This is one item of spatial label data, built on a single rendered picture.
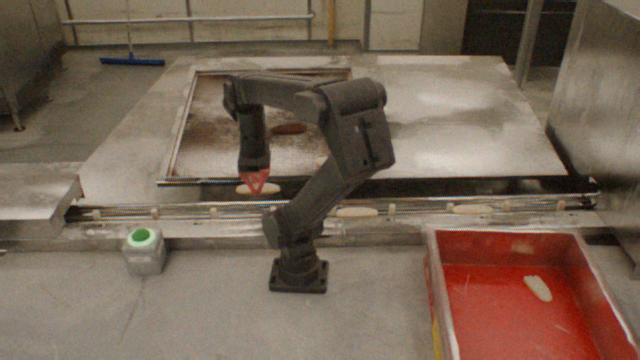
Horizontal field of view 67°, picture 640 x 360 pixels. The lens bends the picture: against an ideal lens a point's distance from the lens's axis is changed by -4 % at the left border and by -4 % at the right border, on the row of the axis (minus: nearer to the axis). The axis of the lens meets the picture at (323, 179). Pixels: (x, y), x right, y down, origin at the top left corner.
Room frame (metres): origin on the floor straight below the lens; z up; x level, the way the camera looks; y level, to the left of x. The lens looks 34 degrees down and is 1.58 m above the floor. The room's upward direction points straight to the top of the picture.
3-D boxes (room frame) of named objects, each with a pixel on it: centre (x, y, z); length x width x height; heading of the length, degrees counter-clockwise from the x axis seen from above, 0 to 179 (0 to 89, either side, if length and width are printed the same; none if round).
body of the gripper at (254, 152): (0.94, 0.15, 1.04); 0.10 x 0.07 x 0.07; 2
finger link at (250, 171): (0.93, 0.15, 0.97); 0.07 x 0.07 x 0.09; 2
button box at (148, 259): (0.80, 0.38, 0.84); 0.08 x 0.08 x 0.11; 2
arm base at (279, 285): (0.76, 0.05, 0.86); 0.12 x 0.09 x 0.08; 86
